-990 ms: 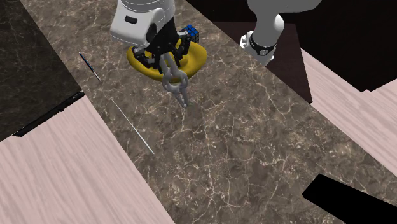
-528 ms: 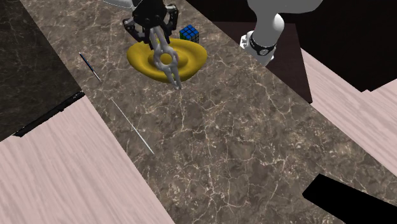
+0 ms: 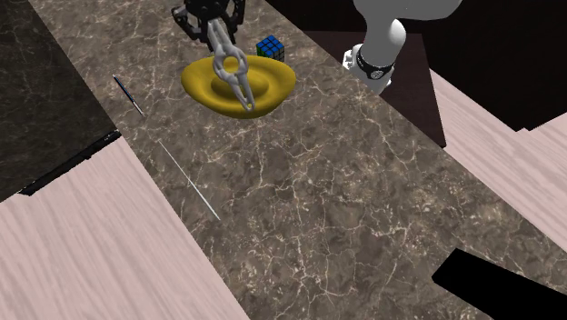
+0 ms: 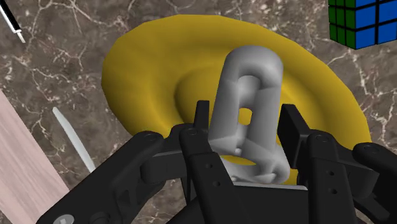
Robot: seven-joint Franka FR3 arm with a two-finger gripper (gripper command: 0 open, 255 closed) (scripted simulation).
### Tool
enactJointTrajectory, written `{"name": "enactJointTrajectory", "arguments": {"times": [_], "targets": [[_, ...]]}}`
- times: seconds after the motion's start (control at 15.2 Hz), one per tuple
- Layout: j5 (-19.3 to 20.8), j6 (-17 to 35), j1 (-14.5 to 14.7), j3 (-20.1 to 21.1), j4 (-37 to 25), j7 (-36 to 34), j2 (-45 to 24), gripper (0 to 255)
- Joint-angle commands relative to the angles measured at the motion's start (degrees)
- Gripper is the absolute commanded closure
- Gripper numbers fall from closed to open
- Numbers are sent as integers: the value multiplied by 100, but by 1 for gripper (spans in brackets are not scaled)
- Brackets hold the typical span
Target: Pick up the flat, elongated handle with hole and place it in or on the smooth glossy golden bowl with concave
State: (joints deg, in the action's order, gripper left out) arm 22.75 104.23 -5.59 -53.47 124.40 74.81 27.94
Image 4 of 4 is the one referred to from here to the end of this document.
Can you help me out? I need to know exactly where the pale wooden board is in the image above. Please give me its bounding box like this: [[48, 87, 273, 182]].
[[0, 89, 70, 224]]

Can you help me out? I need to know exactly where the yellow plate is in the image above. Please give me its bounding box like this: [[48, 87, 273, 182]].
[[101, 13, 372, 186]]

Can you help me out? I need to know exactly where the colourful puzzle cube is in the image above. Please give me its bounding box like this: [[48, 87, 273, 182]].
[[328, 0, 397, 50]]

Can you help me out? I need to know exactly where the black and white pen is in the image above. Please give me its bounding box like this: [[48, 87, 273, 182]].
[[0, 0, 27, 44]]

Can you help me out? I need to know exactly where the white curved stick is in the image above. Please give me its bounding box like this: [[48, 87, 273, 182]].
[[52, 106, 96, 174]]

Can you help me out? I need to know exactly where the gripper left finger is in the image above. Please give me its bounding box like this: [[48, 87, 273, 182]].
[[36, 99, 237, 224]]

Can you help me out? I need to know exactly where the grey chain link shaped object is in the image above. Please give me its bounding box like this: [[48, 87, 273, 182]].
[[207, 45, 291, 185]]

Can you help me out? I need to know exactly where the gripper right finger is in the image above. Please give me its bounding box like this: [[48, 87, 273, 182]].
[[277, 104, 397, 224]]

